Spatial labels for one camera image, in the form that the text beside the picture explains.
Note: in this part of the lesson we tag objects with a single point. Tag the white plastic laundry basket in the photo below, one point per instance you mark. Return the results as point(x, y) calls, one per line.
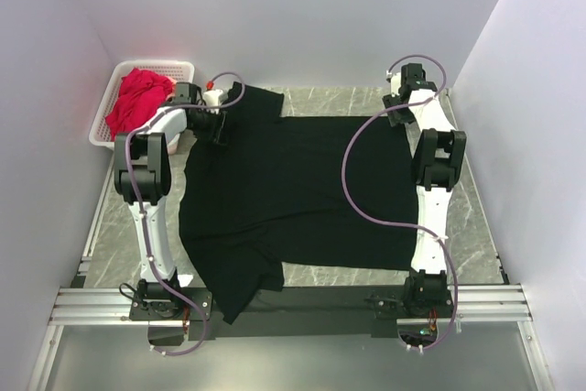
point(177, 70)

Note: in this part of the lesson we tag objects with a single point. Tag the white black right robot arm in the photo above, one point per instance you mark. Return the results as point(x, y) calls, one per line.
point(436, 170)

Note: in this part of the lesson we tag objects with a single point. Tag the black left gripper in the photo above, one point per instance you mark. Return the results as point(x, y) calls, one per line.
point(218, 133)

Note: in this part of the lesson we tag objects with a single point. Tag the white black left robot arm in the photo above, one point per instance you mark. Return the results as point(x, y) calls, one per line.
point(143, 178)

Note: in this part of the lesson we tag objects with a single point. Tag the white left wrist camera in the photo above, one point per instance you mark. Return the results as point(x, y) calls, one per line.
point(214, 97)

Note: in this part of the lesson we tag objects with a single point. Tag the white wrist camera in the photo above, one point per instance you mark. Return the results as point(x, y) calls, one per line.
point(394, 81)
point(214, 97)

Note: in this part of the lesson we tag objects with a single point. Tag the red t shirt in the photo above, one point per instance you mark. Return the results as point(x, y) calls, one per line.
point(140, 94)

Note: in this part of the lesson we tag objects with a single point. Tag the aluminium frame rail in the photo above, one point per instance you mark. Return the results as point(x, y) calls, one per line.
point(92, 345)

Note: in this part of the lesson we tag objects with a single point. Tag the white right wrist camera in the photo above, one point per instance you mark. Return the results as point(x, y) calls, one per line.
point(394, 81)

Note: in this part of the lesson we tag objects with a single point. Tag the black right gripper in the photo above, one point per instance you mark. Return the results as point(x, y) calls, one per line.
point(395, 118)

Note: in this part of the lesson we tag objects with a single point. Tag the black t shirt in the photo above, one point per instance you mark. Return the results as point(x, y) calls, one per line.
point(316, 191)

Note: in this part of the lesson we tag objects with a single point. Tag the black base crossbar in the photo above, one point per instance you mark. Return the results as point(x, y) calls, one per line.
point(299, 311)

